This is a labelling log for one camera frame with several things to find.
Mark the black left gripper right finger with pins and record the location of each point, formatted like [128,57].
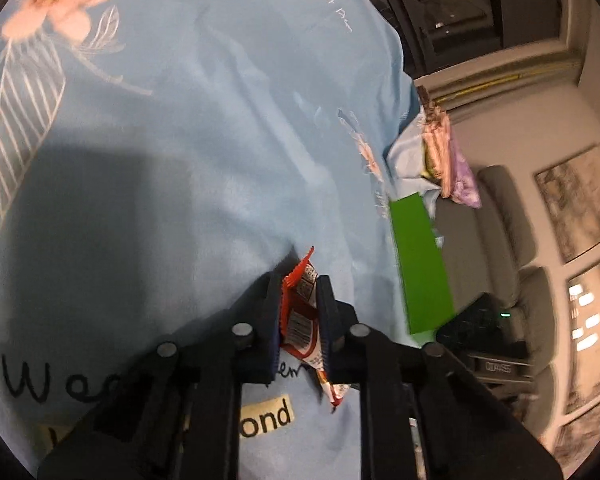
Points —
[423,398]

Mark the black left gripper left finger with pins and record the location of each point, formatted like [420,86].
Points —
[177,415]

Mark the red white blue snack packet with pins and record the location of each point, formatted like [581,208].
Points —
[299,326]

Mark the green rimmed cardboard box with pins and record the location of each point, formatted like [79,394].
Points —
[425,285]

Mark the grey sofa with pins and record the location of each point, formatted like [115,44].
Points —
[490,250]

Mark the ink landscape painting middle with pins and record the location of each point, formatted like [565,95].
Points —
[584,307]

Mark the ink landscape painting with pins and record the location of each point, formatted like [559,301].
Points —
[584,307]
[577,440]
[570,190]

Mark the ink landscape painting lower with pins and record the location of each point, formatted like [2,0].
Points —
[577,440]

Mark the ink landscape painting upper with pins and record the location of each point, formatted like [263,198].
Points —
[570,190]

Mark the light blue floral tablecloth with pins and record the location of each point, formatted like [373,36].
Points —
[158,156]

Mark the dark window frame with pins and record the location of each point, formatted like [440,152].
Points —
[438,34]

